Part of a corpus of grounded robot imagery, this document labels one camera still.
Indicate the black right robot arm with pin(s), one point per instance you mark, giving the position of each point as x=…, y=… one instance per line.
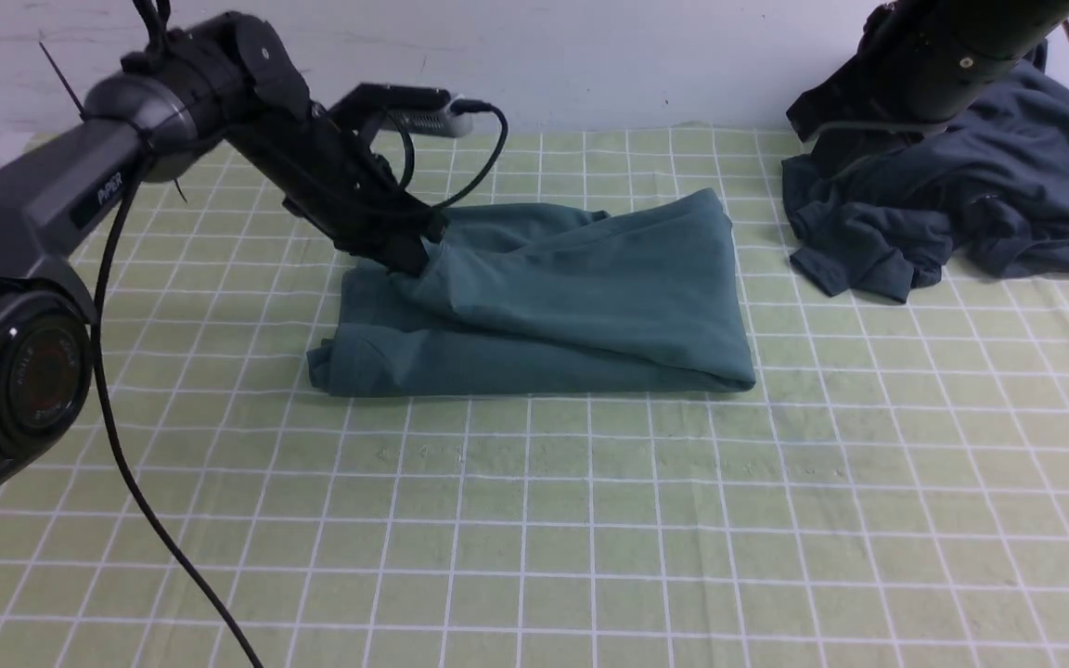
x=977, y=41

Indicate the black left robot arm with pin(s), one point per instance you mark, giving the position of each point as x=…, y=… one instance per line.
x=228, y=78

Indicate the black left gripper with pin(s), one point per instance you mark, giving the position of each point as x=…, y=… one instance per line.
x=325, y=165

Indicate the dark grey crumpled garment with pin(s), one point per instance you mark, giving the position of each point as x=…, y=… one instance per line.
x=995, y=184

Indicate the green long-sleeved shirt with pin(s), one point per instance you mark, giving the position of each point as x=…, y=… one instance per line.
x=534, y=298

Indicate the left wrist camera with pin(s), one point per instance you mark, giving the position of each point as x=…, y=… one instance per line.
x=445, y=122

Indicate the green checkered tablecloth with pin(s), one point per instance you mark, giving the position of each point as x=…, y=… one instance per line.
x=893, y=493

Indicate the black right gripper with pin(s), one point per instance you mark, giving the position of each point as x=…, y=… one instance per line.
x=877, y=100

